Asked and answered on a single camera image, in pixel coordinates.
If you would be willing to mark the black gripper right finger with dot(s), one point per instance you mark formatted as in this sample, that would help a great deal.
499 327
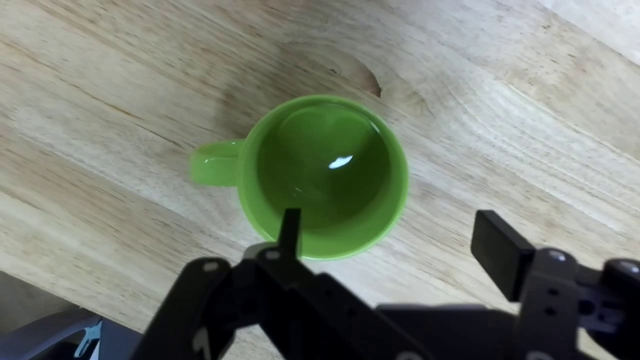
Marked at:
506 256

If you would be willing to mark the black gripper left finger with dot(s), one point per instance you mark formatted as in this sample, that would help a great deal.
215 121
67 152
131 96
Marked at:
267 307

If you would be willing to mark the yellow green mug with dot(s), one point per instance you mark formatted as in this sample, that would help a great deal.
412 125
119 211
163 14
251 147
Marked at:
327 172

